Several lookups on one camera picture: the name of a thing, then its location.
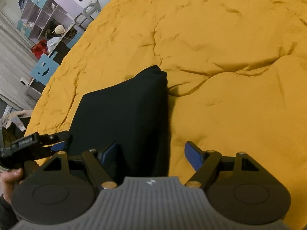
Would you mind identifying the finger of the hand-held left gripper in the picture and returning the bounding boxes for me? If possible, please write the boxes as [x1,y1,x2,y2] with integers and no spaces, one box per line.
[36,130,73,160]

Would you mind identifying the grey wooden chair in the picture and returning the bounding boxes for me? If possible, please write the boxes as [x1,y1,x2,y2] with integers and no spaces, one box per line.
[74,0,102,30]

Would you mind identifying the white and blue shelf unit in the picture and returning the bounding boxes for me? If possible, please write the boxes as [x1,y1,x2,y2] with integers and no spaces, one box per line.
[17,0,85,42]

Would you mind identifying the white plastic bag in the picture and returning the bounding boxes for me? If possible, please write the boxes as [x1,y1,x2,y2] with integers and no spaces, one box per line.
[46,37,61,51]

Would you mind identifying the blue smiley face chair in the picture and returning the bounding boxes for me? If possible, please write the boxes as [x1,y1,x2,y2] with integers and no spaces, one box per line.
[30,51,60,86]

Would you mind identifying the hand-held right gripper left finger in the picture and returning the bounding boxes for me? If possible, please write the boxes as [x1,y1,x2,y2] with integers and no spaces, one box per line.
[43,141,119,190]

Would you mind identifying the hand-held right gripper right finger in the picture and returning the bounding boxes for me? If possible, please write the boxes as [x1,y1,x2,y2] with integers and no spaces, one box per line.
[184,140,261,189]

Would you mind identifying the person's left hand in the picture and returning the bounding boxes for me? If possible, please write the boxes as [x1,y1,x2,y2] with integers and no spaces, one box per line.
[0,168,24,205]

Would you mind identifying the beige cloth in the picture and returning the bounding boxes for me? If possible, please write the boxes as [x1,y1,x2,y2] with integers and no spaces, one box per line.
[0,110,32,133]

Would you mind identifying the black pants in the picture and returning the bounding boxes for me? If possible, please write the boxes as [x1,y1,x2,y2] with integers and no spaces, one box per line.
[68,65,171,181]

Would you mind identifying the yellow quilt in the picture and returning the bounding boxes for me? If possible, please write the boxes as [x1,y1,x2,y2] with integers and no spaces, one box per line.
[24,0,307,211]

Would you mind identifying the red bag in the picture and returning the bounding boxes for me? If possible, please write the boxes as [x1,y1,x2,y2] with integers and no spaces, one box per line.
[31,39,50,59]

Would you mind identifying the dark desk with blue drawers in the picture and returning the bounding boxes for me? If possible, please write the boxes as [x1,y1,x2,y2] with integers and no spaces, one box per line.
[26,24,85,101]

